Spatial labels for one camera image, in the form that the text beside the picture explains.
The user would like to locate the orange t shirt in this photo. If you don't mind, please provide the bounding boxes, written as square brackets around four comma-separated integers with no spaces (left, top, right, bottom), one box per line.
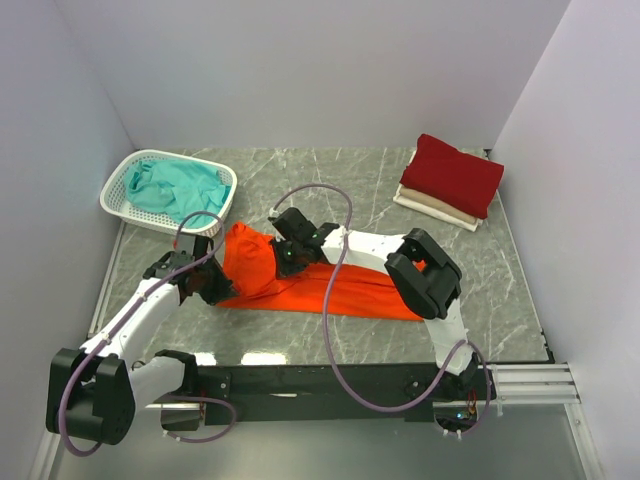
[220,222,421,322]

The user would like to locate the aluminium frame rail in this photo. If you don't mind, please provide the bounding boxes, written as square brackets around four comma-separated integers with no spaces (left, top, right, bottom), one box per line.
[490,363,581,407]

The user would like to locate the teal t shirt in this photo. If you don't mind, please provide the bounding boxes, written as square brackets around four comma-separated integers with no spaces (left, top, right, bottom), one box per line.
[123,160,231,224]

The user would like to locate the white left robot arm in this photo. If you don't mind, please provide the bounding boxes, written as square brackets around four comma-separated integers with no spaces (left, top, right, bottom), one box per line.
[45,234,235,445]

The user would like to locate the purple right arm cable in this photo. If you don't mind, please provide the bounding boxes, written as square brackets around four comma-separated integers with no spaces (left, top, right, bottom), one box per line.
[272,183,494,437]

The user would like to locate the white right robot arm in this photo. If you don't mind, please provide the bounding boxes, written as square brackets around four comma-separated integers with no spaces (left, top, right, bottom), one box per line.
[269,207,491,402]

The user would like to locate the folded dark red t shirt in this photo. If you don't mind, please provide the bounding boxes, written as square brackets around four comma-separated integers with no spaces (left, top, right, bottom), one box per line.
[400,134,505,220]

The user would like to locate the white plastic laundry basket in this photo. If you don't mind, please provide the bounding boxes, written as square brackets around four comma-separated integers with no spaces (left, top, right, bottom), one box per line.
[100,149,238,237]

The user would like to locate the folded beige t shirt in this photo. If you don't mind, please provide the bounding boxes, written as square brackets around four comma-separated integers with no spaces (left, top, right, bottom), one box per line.
[395,185,483,222]

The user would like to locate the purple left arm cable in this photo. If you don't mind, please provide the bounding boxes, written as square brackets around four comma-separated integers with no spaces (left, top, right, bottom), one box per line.
[57,210,239,457]

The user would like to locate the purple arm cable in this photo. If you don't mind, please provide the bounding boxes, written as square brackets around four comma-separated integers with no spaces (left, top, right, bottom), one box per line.
[57,210,239,457]
[272,183,494,437]

